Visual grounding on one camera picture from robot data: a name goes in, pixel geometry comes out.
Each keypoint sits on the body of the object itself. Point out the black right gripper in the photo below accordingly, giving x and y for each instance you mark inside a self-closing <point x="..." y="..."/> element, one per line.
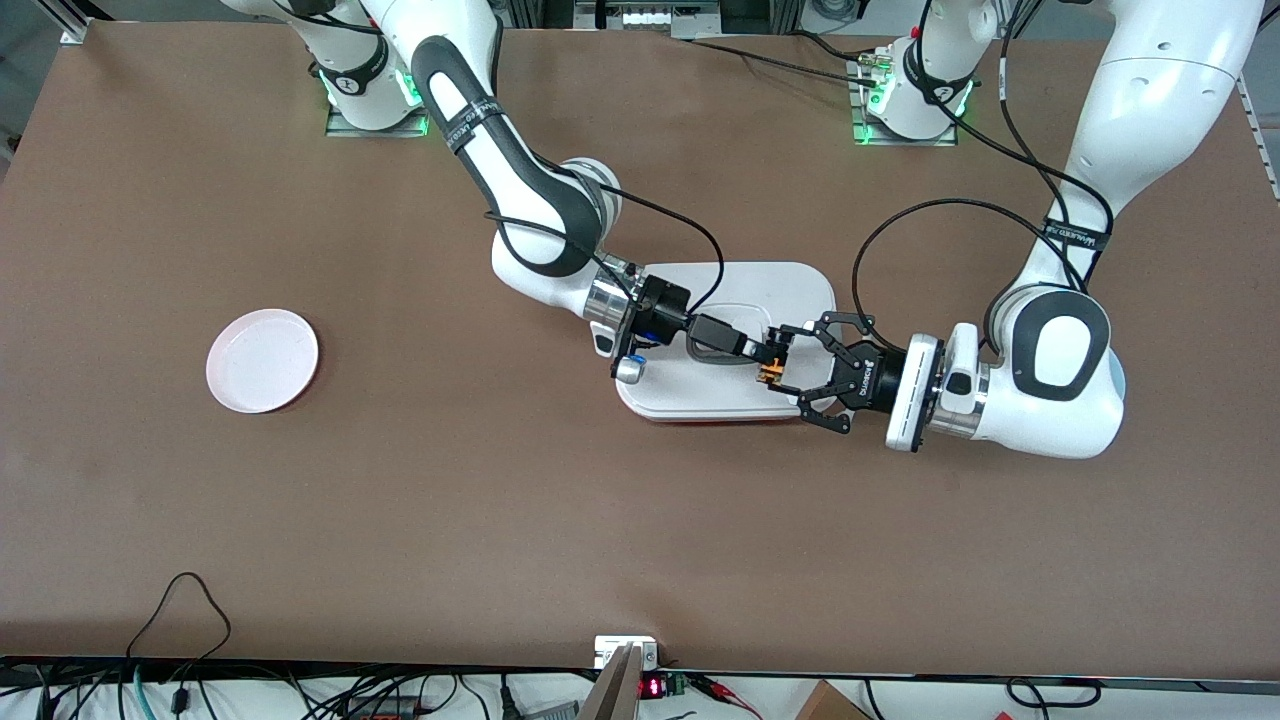
<point x="662" y="301"/>

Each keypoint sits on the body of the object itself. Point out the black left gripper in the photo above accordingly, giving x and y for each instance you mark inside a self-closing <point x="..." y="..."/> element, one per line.
<point x="877" y="379"/>

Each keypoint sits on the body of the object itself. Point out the orange push-button switch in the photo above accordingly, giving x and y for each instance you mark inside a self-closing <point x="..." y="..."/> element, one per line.
<point x="770" y="376"/>

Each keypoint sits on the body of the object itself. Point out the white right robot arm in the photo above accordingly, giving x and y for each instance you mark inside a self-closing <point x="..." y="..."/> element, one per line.
<point x="530" y="200"/>

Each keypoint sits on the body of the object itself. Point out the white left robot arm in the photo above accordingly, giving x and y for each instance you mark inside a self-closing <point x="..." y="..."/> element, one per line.
<point x="1060" y="380"/>

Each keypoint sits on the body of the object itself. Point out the white lidded lunch box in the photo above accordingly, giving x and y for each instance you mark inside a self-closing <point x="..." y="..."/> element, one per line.
<point x="700" y="400"/>

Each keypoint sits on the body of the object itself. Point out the brown cardboard box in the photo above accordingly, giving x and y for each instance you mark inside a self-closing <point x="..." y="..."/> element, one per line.
<point x="828" y="703"/>

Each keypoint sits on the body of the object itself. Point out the red clip leads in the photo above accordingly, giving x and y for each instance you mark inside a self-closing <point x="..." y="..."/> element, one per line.
<point x="725" y="692"/>

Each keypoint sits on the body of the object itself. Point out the red digit display module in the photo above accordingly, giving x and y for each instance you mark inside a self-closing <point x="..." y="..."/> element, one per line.
<point x="652" y="687"/>

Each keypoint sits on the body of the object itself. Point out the pink round plate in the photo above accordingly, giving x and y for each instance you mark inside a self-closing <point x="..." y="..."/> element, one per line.
<point x="262" y="360"/>

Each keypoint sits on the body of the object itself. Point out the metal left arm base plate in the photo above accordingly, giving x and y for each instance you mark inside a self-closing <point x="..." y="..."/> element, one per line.
<point x="862" y="110"/>

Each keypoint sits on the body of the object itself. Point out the small white bracket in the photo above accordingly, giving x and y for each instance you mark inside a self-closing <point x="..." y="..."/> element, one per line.
<point x="612" y="648"/>

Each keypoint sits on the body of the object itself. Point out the aluminium frame rack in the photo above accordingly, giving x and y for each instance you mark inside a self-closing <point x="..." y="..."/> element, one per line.
<point x="660" y="18"/>

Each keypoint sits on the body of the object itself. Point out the grey camera stand beam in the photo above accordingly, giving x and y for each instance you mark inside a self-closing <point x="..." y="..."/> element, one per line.
<point x="612" y="690"/>

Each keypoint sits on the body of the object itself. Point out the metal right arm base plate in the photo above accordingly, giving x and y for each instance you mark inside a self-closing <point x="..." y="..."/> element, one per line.
<point x="345" y="128"/>

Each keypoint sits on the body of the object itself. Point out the aluminium profile rail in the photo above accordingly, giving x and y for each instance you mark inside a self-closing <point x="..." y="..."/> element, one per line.
<point x="1262" y="140"/>

